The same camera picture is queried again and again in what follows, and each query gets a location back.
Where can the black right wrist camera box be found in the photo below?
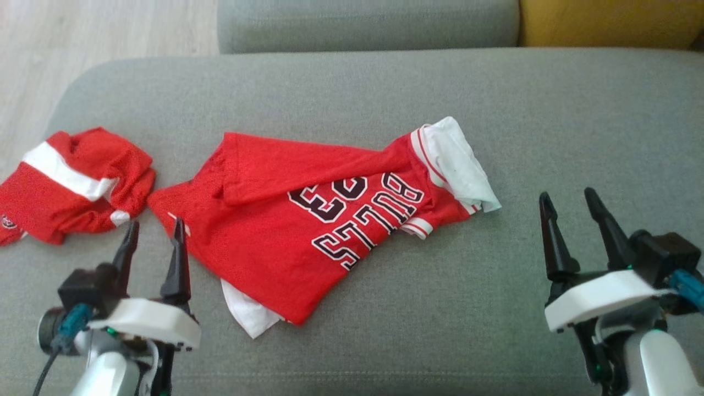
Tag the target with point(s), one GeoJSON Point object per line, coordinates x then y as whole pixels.
{"type": "Point", "coordinates": [668, 250]}

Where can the red shorts with white stripe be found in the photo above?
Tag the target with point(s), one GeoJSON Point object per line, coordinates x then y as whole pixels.
{"type": "Point", "coordinates": [49, 203]}

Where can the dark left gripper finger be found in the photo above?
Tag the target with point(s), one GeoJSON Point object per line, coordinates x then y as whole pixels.
{"type": "Point", "coordinates": [127, 256]}
{"type": "Point", "coordinates": [177, 269]}

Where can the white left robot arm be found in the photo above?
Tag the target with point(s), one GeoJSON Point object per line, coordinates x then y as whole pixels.
{"type": "Point", "coordinates": [110, 374]}

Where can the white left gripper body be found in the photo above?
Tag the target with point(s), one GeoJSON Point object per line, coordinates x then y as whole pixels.
{"type": "Point", "coordinates": [148, 322]}

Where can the large yellow sofa backrest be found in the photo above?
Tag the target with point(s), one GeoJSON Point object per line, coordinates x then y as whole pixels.
{"type": "Point", "coordinates": [605, 22]}

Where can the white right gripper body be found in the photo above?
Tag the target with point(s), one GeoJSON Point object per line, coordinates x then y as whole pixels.
{"type": "Point", "coordinates": [599, 294]}

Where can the red Bulls basketball jersey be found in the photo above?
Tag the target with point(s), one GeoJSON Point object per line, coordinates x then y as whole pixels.
{"type": "Point", "coordinates": [264, 242]}

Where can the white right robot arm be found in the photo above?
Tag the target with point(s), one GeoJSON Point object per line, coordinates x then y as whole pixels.
{"type": "Point", "coordinates": [660, 363]}

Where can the grey sofa back cushion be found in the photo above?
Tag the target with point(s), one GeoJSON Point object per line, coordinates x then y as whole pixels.
{"type": "Point", "coordinates": [363, 25]}

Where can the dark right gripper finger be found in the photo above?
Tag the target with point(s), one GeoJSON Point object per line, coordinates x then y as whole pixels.
{"type": "Point", "coordinates": [554, 247]}
{"type": "Point", "coordinates": [610, 234]}

